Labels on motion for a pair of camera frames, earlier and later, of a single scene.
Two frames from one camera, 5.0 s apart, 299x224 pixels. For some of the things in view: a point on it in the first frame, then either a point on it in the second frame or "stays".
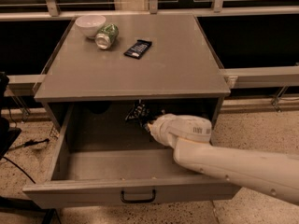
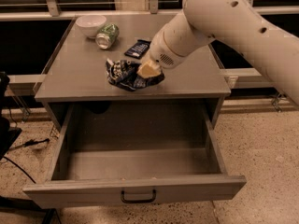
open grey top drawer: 106,160 stays
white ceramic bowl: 90,24 stays
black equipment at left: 8,135 stays
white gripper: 182,129 -> 162,54
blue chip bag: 143,113 -> 124,74
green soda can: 106,35 stays
